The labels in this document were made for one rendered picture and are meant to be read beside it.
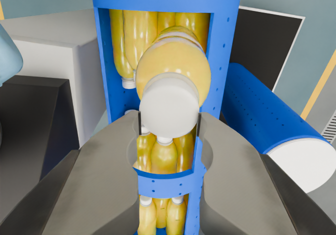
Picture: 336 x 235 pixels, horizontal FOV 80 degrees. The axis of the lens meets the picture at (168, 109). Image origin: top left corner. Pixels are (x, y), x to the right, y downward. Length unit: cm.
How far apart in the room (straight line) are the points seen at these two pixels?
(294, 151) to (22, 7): 180
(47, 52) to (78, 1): 121
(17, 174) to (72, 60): 23
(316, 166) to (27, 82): 89
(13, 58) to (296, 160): 80
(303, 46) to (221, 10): 155
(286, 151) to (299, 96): 129
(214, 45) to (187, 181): 31
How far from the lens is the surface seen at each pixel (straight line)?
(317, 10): 187
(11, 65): 29
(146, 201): 72
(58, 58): 48
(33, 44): 49
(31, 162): 44
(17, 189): 45
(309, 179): 93
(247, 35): 152
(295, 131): 81
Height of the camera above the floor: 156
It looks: 61 degrees down
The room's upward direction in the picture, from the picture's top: 180 degrees clockwise
